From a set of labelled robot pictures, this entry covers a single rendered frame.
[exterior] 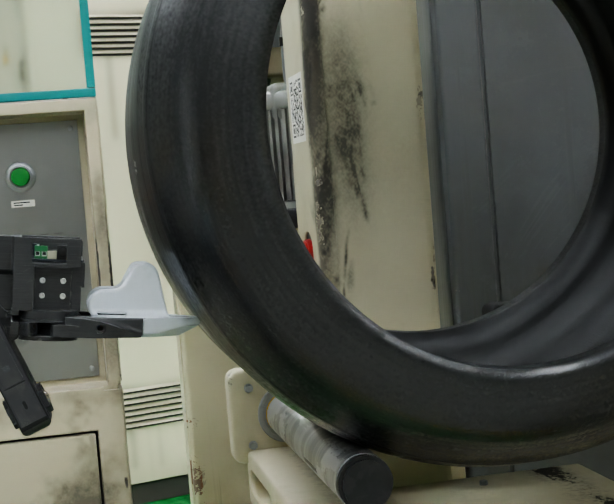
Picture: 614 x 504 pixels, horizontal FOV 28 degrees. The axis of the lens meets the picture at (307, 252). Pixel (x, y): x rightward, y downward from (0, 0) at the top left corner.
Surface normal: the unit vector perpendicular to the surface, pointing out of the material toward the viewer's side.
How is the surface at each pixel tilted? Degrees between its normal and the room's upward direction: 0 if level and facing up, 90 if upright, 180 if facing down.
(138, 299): 90
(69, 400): 90
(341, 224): 90
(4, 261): 90
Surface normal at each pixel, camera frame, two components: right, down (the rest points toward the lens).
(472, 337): 0.15, -0.14
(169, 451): 0.47, 0.01
